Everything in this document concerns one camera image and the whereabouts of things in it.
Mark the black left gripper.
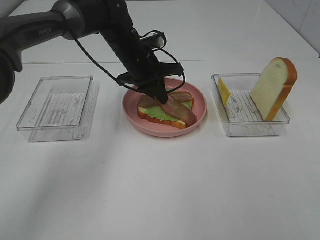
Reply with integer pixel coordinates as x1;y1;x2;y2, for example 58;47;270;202
116;49;183;105

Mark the long bacon strip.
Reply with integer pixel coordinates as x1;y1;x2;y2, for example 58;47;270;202
137;91;194;108

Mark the green lettuce leaf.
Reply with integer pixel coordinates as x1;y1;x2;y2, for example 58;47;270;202
137;101;194;129

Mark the bread slice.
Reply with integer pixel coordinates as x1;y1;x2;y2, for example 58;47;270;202
250;57;298;122
137;91;198;129

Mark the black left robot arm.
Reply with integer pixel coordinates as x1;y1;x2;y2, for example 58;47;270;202
0;0;184;104

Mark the pink round plate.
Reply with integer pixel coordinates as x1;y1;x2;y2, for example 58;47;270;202
122;82;207;138

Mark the yellow cheese slice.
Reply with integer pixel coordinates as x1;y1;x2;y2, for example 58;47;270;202
218;77;231;108

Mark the right clear plastic container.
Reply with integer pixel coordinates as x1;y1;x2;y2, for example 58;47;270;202
211;73;290;137

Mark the clear plastic container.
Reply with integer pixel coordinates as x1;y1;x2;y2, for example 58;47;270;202
16;75;100;143
211;73;290;137

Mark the left clear plastic container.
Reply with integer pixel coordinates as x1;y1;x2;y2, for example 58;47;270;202
16;75;100;143

